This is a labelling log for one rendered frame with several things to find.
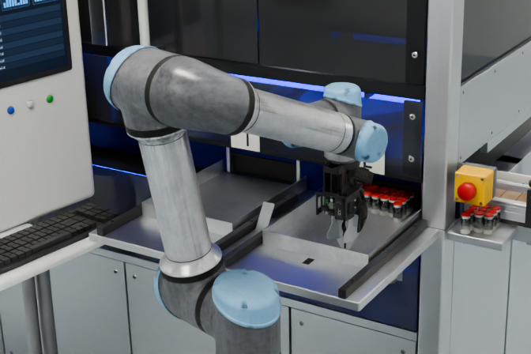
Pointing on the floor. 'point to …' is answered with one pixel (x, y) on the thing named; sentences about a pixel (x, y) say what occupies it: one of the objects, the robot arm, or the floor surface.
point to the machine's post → (441, 147)
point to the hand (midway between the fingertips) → (347, 243)
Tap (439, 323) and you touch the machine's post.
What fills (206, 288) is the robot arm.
